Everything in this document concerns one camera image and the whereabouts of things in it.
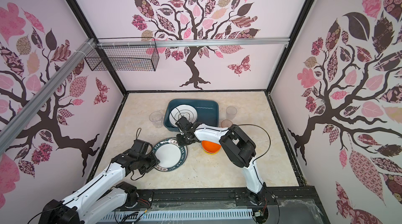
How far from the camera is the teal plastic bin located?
3.26ft

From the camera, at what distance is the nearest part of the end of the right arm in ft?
2.28

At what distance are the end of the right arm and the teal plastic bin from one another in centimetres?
18
